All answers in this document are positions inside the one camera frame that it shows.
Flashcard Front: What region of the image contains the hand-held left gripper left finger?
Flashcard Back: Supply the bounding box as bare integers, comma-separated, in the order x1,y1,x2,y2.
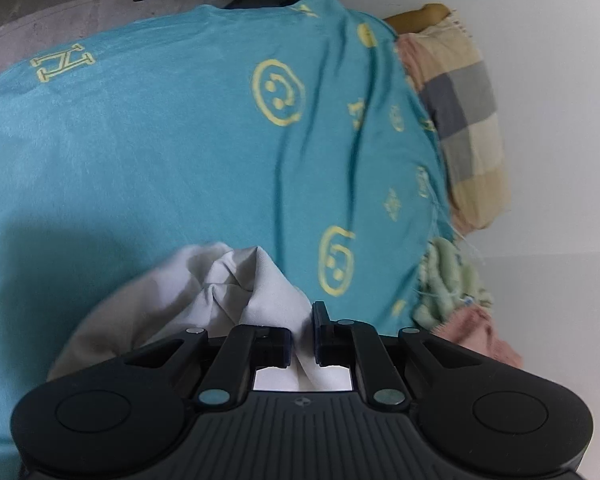
122,325,293,408

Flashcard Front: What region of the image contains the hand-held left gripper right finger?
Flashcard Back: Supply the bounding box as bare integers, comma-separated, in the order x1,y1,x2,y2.
312,301,486,408

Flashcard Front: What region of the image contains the white garment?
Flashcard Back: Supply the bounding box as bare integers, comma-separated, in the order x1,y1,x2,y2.
46,242,353,393

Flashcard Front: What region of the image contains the green plush blanket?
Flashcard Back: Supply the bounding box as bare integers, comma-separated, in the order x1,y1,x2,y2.
412,237,495,333

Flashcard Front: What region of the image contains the pink plush cloth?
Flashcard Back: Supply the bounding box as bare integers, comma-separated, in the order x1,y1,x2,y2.
430,305,523,366

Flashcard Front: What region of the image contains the teal printed bed sheet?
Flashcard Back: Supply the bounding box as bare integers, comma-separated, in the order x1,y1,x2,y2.
0,0,456,480

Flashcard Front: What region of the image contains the plaid beige grey cloth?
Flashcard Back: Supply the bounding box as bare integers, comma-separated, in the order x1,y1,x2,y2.
395,12,512,231

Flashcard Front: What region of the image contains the mustard yellow pillow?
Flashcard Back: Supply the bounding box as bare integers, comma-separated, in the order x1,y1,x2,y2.
384,3,453,33

